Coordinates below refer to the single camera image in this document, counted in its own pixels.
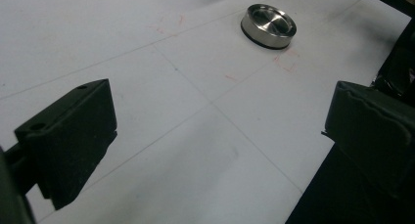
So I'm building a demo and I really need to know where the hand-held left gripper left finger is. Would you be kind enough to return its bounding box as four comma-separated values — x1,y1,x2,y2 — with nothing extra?
6,78,118,211

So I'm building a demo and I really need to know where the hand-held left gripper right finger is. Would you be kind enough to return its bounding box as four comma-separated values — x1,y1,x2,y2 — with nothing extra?
321,80,415,201

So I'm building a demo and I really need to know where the white table cover sheet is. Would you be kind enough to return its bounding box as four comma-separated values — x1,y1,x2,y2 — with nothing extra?
0,0,413,224

